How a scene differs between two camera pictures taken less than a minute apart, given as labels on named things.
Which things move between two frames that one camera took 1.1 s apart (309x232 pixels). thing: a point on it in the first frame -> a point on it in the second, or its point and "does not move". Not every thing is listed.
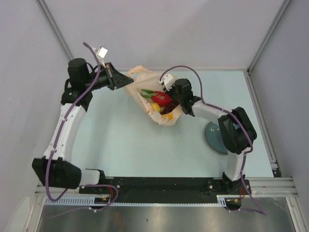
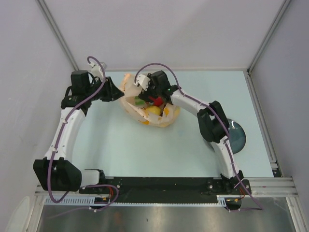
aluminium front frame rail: [273, 186] does not move
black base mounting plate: [168, 189] does not move
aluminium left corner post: [55, 28] does not move
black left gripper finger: [119, 79] -> [116, 92]
